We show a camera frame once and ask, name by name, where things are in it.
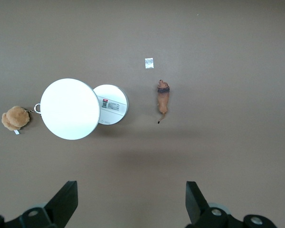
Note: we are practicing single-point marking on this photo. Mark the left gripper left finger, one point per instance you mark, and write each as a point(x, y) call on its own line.
point(61, 206)

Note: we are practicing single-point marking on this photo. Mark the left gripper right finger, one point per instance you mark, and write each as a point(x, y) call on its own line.
point(197, 206)

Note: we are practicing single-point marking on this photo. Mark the white round desk lamp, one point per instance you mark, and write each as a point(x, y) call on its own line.
point(69, 109)

